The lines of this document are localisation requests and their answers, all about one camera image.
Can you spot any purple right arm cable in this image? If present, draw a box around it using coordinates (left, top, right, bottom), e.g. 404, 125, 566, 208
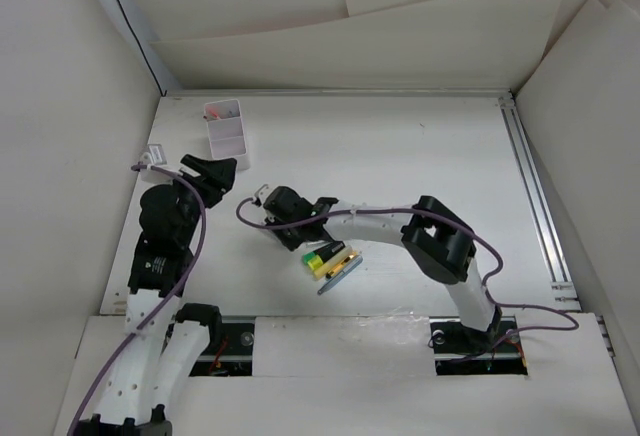
235, 195, 581, 362

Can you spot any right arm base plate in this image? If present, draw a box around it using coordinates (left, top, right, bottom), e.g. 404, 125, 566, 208
428, 317, 528, 376

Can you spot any yellow black pen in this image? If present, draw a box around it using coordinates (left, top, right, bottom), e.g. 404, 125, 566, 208
325, 252, 360, 280

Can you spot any black marker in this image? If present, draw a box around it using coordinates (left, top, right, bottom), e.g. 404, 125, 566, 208
316, 241, 345, 262

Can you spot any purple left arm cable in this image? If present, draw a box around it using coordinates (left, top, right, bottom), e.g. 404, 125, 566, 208
66, 162, 209, 436

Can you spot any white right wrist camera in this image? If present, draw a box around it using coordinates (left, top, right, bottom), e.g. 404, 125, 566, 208
253, 184, 272, 207

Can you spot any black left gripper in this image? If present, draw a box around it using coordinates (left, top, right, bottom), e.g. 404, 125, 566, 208
164, 155, 236, 244

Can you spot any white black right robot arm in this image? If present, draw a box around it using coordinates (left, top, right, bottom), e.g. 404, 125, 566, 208
256, 186, 502, 353

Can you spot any blue grey pen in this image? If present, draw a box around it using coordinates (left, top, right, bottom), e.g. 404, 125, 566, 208
317, 255, 363, 296

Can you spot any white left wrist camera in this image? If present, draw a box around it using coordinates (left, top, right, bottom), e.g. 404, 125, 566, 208
138, 144, 167, 171

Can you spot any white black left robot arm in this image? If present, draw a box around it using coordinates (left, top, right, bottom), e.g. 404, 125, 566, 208
67, 155, 237, 435

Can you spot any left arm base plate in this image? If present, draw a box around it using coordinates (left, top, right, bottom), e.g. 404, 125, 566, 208
190, 317, 256, 377

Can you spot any red capped gel pen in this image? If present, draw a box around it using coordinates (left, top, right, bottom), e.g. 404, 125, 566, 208
204, 106, 220, 121

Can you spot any aluminium rail right side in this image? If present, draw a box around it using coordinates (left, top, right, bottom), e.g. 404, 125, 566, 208
498, 92, 582, 313

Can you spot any white divided organizer container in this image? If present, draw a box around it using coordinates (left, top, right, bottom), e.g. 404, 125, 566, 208
203, 99, 250, 171

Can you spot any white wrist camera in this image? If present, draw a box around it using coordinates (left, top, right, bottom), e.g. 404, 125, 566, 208
253, 184, 272, 207
138, 144, 167, 171

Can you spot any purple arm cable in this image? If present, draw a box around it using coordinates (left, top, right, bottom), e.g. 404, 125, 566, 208
66, 162, 209, 436
235, 195, 581, 362

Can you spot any yellow highlighter marker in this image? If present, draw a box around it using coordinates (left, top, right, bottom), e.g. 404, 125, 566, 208
313, 246, 353, 280

